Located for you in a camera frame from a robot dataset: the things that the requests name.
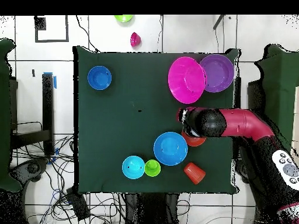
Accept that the thin black floor cable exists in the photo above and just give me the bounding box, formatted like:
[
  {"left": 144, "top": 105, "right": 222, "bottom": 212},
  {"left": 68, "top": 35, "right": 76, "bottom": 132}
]
[{"left": 75, "top": 15, "right": 99, "bottom": 53}]

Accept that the large pink plastic bowl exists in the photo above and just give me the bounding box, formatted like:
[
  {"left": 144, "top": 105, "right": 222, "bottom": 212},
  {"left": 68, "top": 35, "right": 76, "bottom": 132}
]
[{"left": 168, "top": 56, "right": 207, "bottom": 104}]

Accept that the small cyan ribbed bowl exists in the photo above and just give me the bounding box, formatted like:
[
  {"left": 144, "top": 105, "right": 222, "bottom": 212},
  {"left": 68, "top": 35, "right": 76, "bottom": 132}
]
[{"left": 121, "top": 155, "right": 146, "bottom": 180}]

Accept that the small dark blue bowl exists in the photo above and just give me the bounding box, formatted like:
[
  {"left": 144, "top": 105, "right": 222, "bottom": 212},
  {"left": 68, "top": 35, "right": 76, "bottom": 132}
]
[{"left": 87, "top": 65, "right": 113, "bottom": 91}]

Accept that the large light blue bowl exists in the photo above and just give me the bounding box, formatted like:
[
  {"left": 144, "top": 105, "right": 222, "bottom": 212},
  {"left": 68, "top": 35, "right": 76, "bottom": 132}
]
[{"left": 153, "top": 131, "right": 189, "bottom": 167}]

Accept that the green plastic cup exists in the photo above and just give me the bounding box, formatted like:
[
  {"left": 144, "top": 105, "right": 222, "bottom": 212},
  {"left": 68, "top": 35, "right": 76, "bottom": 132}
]
[{"left": 144, "top": 159, "right": 161, "bottom": 177}]

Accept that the orange plastic cup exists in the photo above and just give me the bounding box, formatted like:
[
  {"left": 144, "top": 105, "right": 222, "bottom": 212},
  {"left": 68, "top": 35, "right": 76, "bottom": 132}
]
[{"left": 183, "top": 162, "right": 207, "bottom": 186}]

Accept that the small magenta bowl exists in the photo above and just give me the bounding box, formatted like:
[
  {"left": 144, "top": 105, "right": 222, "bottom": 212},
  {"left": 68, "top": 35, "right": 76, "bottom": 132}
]
[{"left": 130, "top": 32, "right": 142, "bottom": 48}]

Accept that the white box stack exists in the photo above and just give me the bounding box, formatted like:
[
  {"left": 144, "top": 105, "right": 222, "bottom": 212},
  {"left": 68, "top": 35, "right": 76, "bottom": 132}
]
[{"left": 290, "top": 86, "right": 299, "bottom": 164}]

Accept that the dark green tablecloth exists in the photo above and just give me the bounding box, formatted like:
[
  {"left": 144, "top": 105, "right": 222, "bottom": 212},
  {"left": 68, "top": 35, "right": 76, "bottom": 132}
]
[{"left": 73, "top": 45, "right": 239, "bottom": 195}]

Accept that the black metal stand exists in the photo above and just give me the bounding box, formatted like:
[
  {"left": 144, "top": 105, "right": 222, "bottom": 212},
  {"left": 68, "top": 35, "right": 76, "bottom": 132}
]
[{"left": 10, "top": 73, "right": 55, "bottom": 156}]

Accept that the green cloth side table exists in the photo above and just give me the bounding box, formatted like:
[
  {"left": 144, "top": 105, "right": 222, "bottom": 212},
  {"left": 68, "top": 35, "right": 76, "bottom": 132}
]
[
  {"left": 0, "top": 38, "right": 23, "bottom": 193},
  {"left": 254, "top": 44, "right": 299, "bottom": 152}
]

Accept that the large purple plastic bowl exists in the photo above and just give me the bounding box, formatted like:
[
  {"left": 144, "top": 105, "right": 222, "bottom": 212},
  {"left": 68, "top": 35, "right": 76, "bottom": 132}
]
[{"left": 199, "top": 54, "right": 235, "bottom": 93}]

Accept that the green bowl on floor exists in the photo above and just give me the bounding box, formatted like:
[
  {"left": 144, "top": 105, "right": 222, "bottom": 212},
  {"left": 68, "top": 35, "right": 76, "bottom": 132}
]
[{"left": 114, "top": 15, "right": 134, "bottom": 23}]

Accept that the orange plastic bowl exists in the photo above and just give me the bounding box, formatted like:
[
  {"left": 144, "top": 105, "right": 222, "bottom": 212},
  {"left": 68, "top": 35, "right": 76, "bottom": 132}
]
[{"left": 181, "top": 131, "right": 207, "bottom": 148}]

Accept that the tangle of black cables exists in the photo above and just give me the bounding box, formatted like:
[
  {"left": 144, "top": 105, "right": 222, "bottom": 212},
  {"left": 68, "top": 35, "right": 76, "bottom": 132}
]
[{"left": 11, "top": 135, "right": 127, "bottom": 224}]

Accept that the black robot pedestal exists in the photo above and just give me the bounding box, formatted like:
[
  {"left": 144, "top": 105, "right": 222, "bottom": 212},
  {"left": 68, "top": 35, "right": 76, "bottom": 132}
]
[{"left": 124, "top": 192, "right": 179, "bottom": 224}]

